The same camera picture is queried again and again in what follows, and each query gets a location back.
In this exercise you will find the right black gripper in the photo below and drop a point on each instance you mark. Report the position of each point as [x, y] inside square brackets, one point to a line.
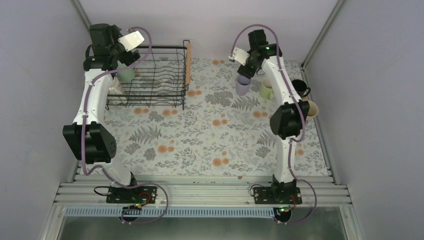
[248, 73]

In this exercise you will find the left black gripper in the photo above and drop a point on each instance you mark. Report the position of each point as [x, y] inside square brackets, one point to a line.
[131, 58]

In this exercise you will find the mint green tumbler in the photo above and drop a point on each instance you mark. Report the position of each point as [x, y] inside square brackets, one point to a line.
[127, 75]

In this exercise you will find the lilac plastic cup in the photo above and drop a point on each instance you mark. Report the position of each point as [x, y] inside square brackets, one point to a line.
[242, 85]

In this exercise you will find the light green mug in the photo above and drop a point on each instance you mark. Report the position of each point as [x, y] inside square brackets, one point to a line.
[266, 91]

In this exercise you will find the black cylindrical cup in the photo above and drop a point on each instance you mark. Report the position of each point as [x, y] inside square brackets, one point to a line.
[301, 88]

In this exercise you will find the beige floral mug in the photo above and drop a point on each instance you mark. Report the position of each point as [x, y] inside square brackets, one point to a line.
[312, 112]

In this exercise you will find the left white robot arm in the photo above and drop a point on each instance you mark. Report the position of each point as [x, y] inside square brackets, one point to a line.
[89, 140]

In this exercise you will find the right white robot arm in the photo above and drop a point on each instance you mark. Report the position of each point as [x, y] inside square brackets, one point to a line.
[288, 121]

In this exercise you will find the floral patterned table mat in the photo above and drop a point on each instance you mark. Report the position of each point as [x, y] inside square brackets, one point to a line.
[216, 132]

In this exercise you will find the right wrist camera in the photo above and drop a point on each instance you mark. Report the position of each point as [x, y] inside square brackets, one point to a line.
[239, 55]

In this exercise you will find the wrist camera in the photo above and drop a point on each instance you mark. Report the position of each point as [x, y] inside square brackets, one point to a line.
[131, 40]
[239, 55]

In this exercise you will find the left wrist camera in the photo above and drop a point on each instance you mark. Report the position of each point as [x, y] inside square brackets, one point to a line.
[131, 40]

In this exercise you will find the black wire dish rack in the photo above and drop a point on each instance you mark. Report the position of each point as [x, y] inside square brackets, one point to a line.
[161, 80]

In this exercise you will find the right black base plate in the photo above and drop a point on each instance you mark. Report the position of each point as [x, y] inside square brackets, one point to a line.
[267, 196]

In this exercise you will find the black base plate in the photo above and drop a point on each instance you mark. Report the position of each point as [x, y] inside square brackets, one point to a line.
[267, 196]
[140, 195]

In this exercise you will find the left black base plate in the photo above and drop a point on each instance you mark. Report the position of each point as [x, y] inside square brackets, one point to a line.
[140, 195]

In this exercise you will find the aluminium mounting rail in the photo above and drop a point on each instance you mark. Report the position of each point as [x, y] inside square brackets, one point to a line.
[203, 191]

